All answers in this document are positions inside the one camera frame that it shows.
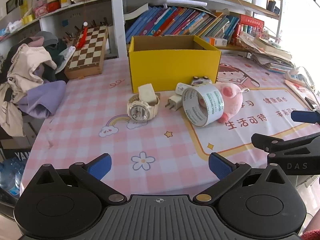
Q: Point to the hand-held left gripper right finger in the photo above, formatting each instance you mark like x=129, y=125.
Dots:
x=220, y=168

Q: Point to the stack of papers and books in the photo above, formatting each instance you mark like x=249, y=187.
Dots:
x=270, y=52

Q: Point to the pink white booklet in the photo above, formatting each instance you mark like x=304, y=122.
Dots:
x=300, y=90

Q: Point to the thick red book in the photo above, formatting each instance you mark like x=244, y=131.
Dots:
x=250, y=21

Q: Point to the person's red garment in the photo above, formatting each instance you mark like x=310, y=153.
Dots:
x=312, y=232

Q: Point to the cream wristwatch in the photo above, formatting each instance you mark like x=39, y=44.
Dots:
x=136, y=111

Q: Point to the row of books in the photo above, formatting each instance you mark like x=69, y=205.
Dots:
x=175, y=21

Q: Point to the wooden chessboard box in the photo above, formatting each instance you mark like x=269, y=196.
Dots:
x=87, y=52

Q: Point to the pile of clothes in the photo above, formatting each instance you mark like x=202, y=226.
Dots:
x=27, y=60

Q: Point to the red round container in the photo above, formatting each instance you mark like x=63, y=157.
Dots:
x=53, y=5

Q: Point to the orange white blue box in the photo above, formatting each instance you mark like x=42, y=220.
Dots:
x=217, y=41

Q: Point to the pack of water bottles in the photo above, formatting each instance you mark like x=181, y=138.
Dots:
x=10, y=175

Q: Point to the pink pig plush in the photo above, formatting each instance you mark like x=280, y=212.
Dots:
x=232, y=97

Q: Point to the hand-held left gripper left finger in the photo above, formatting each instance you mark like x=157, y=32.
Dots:
x=100, y=166

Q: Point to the purple garment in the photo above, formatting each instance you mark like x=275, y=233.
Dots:
x=42, y=97

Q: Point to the white charger plug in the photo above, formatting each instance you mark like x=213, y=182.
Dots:
x=176, y=102
x=181, y=88

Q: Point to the red tassel ornament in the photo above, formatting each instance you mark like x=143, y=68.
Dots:
x=83, y=33

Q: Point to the pink checkered desktop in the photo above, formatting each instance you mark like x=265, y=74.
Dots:
x=100, y=100

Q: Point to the white shelf unit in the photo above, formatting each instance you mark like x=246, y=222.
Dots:
x=117, y=17

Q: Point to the cream rectangular block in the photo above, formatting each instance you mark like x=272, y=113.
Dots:
x=147, y=93

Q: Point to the black cup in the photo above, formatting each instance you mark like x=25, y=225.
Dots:
x=271, y=6

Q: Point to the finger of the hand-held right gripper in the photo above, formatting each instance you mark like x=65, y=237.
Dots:
x=275, y=143
x=305, y=116

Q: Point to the white under-shelf lamp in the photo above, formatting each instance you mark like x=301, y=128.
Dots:
x=185, y=2

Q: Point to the clear tape roll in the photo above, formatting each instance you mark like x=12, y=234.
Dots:
x=213, y=102

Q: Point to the yellow cardboard box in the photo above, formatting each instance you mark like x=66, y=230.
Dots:
x=172, y=67

